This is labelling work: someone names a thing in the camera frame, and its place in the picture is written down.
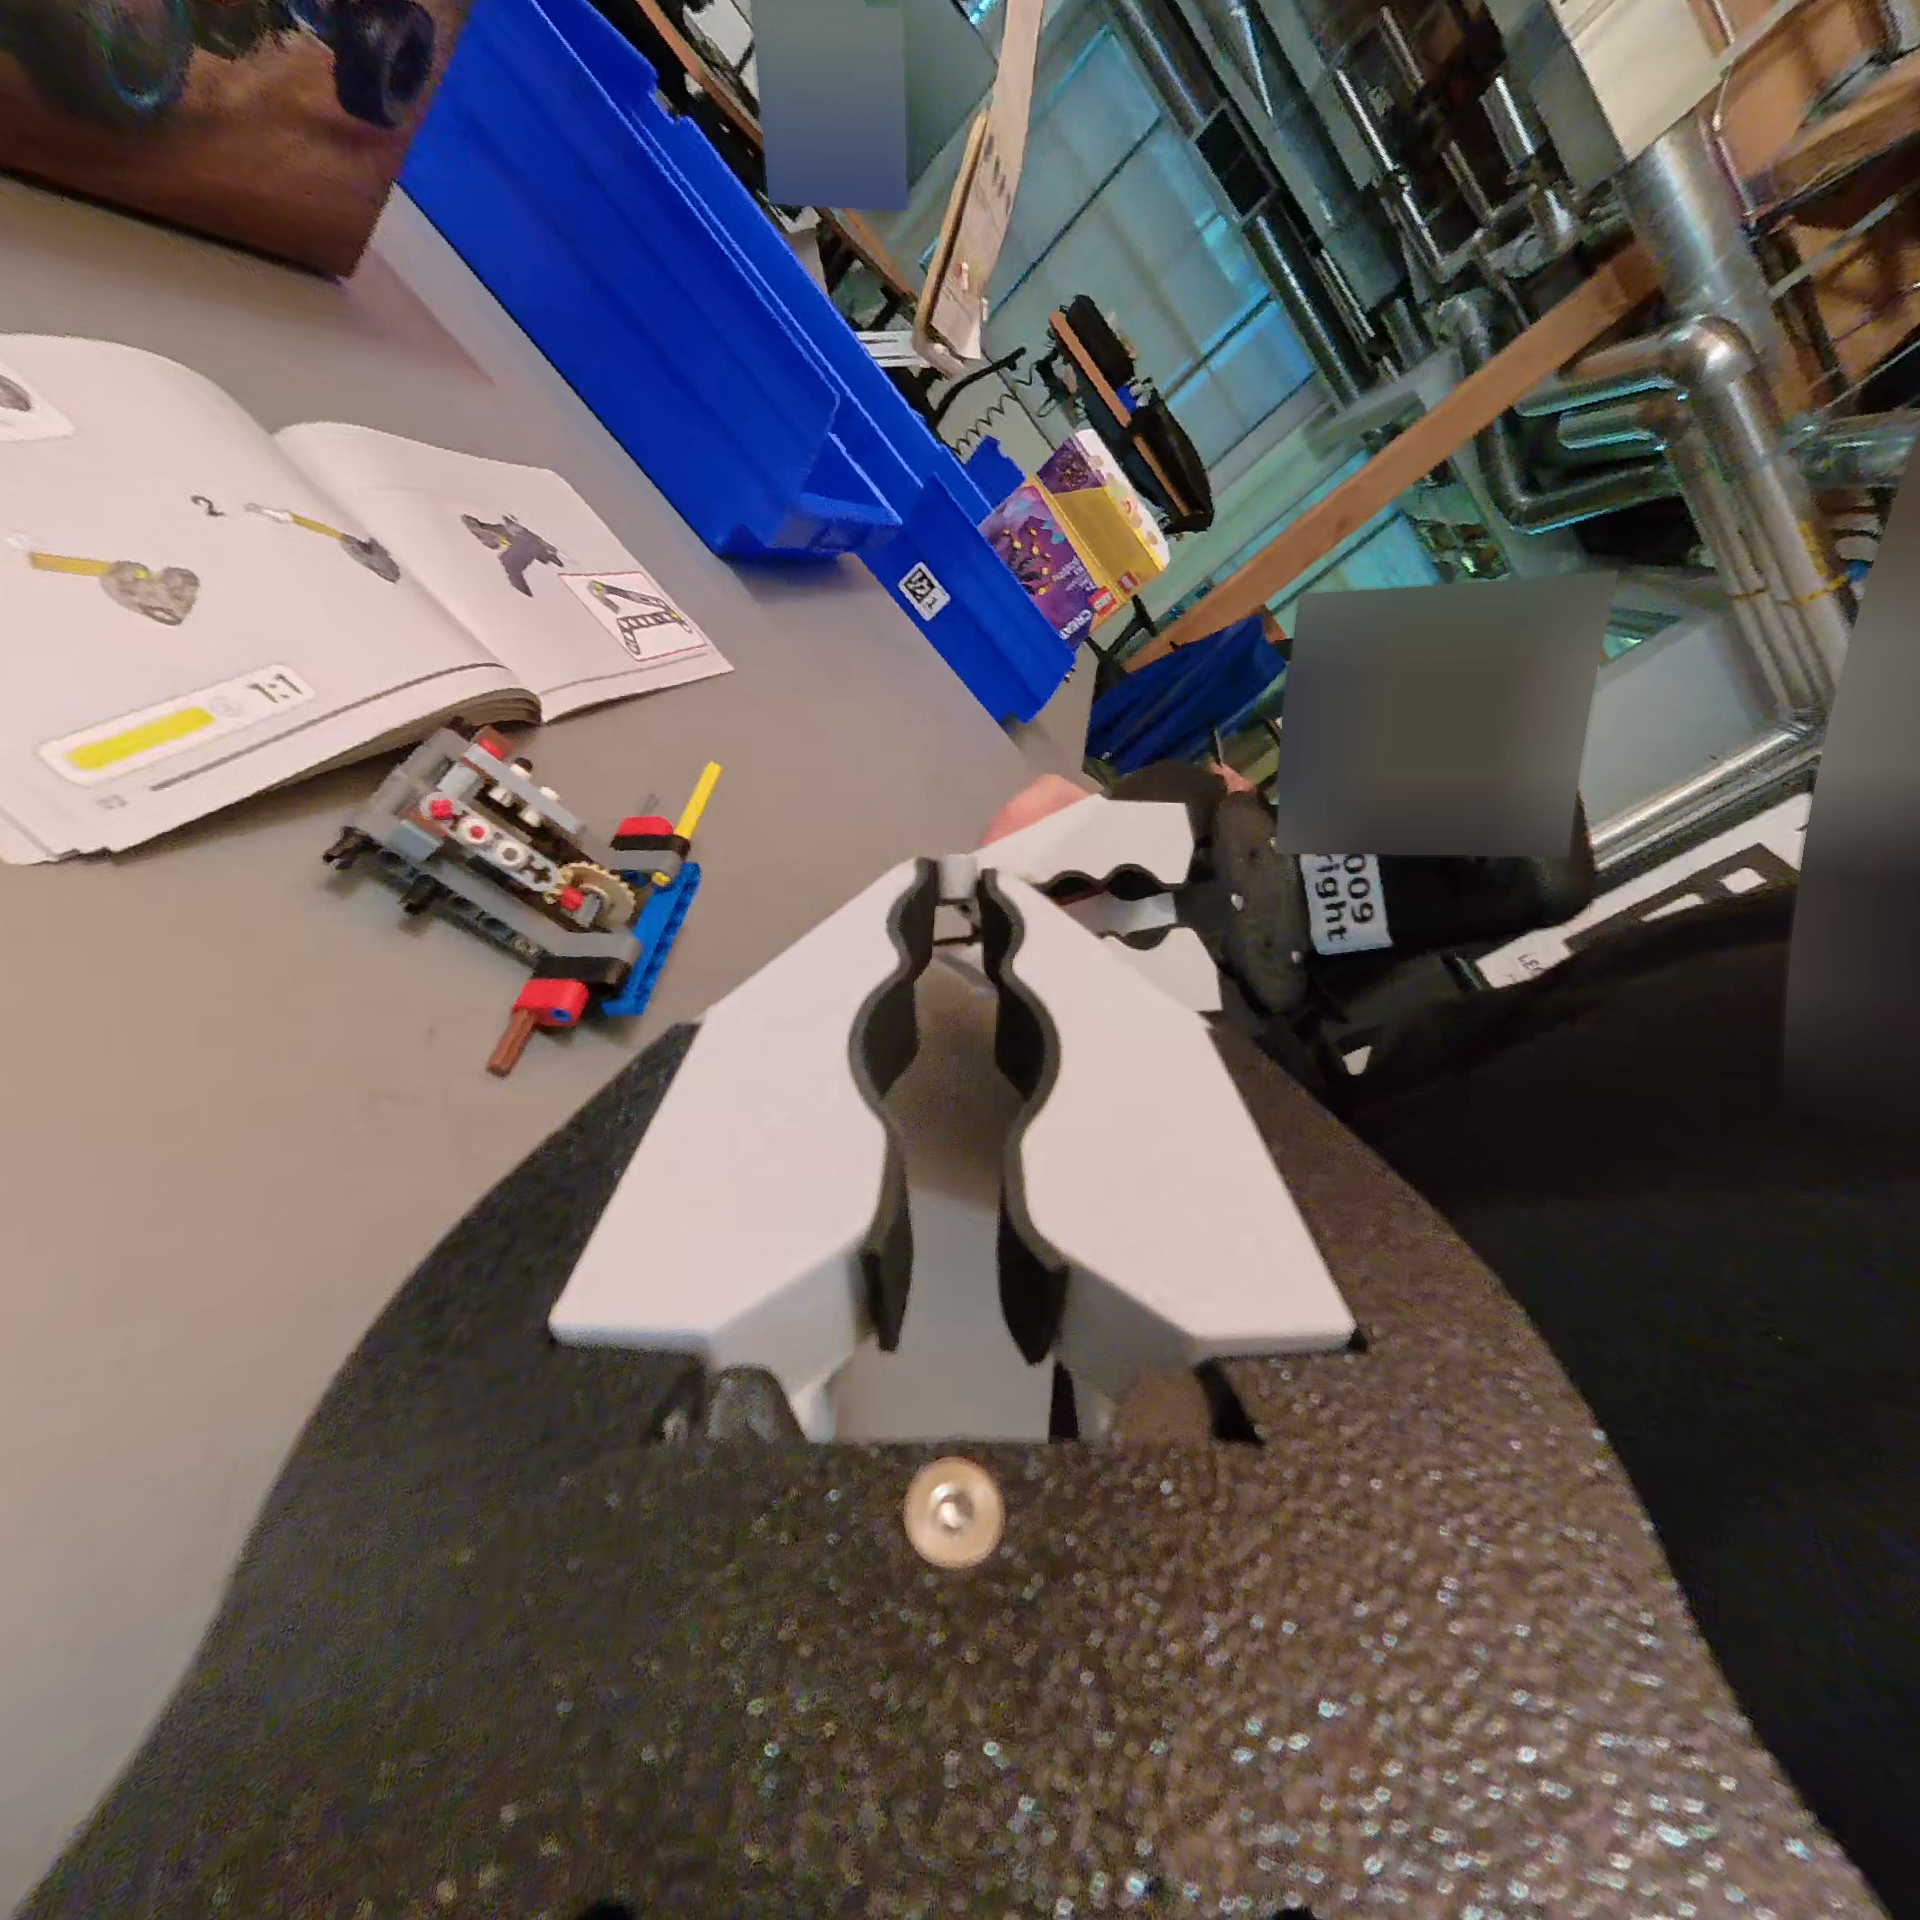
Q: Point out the blue storage bin white label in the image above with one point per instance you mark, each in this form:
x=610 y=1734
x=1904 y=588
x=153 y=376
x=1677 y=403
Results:
x=973 y=587

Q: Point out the wooden board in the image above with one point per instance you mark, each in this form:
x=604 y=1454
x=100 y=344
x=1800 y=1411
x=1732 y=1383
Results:
x=973 y=211

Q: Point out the silver metal pipes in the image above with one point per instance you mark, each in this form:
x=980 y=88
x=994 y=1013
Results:
x=1723 y=451

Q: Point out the large blue storage bin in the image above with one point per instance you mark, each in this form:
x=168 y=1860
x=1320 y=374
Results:
x=644 y=254

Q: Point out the wooden beam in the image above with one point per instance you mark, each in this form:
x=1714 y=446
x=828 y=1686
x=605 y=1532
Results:
x=1425 y=436

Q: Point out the open lego instruction booklet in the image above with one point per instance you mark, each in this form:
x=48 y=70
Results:
x=225 y=600

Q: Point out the grey lego chassis assembly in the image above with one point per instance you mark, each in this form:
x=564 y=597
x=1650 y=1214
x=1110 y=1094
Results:
x=494 y=869

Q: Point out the purple and yellow toy box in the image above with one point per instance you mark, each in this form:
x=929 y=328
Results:
x=1080 y=541

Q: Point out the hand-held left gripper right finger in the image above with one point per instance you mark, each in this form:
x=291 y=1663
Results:
x=1184 y=1184

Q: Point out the black office chair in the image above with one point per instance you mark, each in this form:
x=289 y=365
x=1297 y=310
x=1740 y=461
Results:
x=1140 y=422

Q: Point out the small blue storage bin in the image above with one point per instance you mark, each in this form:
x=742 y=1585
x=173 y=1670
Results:
x=1184 y=697

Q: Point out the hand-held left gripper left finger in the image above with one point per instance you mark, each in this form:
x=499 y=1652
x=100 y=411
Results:
x=720 y=1200

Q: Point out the brown lego set box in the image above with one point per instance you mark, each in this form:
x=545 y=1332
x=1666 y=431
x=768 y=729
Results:
x=211 y=119

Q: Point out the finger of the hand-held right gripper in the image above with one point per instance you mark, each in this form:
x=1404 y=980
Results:
x=1117 y=837
x=1177 y=967

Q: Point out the person's dark clothing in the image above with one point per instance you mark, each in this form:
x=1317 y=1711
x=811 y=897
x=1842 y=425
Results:
x=1650 y=1349

